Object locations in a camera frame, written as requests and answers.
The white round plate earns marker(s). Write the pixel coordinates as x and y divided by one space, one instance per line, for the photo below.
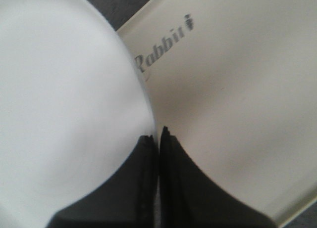
72 106

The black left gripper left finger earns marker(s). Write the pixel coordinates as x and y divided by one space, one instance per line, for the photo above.
125 200

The cream rabbit serving tray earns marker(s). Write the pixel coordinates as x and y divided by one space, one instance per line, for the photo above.
236 82

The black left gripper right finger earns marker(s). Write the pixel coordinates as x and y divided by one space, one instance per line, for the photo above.
189 199

